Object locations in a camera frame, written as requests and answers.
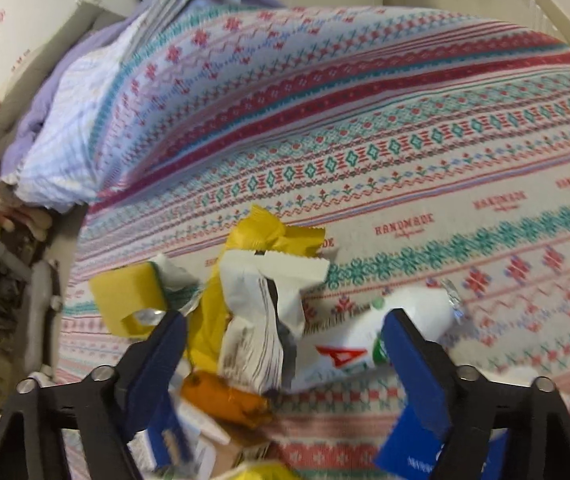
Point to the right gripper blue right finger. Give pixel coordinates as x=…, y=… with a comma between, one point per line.
x=445, y=430

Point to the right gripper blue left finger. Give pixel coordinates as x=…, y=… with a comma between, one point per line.
x=163, y=351

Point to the yellow sponge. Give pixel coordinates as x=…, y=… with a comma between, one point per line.
x=130, y=299

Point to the white yogurt bottle red logo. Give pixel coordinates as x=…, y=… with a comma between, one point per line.
x=349, y=343

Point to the light blue milk carton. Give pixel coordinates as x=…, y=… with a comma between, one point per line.
x=217, y=458

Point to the small blue white box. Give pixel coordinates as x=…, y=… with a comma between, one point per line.
x=178, y=443

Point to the orange peel piece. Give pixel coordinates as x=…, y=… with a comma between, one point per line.
x=212, y=395

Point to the white crumpled printed wrapper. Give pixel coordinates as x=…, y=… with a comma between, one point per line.
x=263, y=292

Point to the yellow torn snack wrapper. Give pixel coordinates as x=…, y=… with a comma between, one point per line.
x=261, y=231

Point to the grey office chair base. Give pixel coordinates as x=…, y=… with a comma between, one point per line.
x=30, y=305

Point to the blue checkered pillow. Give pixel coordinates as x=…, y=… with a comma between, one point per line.
x=56, y=172

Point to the lavender bed sheet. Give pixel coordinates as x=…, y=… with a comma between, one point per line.
x=33, y=120

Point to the grey bed headboard cushion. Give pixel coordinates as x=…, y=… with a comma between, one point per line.
x=21, y=86

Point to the patterned knit bed blanket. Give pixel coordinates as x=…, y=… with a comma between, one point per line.
x=428, y=145

